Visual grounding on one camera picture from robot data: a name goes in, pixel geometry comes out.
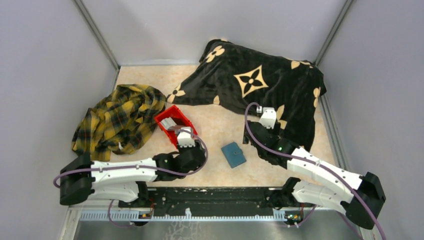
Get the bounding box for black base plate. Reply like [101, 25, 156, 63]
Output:
[117, 187, 316, 218]

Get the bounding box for blue card holder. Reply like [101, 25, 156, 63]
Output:
[221, 141, 247, 169]

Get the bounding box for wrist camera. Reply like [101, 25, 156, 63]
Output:
[256, 106, 277, 129]
[175, 126, 196, 148]

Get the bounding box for aluminium front rail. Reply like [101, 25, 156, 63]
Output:
[67, 187, 370, 223]

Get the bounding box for cards in red bin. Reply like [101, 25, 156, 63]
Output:
[160, 117, 185, 132]

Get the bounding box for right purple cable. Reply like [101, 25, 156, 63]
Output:
[244, 102, 388, 240]

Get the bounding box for red plastic bin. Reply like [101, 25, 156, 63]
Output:
[154, 105, 198, 147]

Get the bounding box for black floral blanket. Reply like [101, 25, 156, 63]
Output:
[166, 39, 327, 150]

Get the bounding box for yellow plaid shirt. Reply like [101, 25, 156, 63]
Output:
[71, 84, 166, 162]

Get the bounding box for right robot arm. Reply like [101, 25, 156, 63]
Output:
[243, 120, 387, 230]

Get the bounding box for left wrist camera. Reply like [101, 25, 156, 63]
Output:
[175, 126, 196, 148]

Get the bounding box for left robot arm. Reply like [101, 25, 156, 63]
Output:
[53, 142, 209, 207]

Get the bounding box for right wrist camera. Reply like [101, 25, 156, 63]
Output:
[256, 106, 277, 129]

